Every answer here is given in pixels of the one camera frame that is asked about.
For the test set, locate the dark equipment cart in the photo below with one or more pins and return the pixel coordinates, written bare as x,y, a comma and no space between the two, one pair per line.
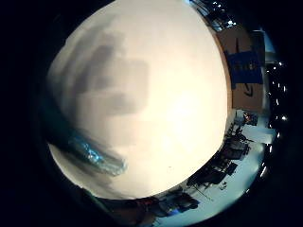
176,203

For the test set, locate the black desk with equipment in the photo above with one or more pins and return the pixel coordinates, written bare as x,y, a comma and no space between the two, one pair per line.
211,175

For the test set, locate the cardboard box with blue tape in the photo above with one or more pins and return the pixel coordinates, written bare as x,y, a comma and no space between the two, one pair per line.
246,94

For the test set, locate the row of ceiling lights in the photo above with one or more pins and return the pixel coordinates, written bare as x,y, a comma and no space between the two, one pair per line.
277,91

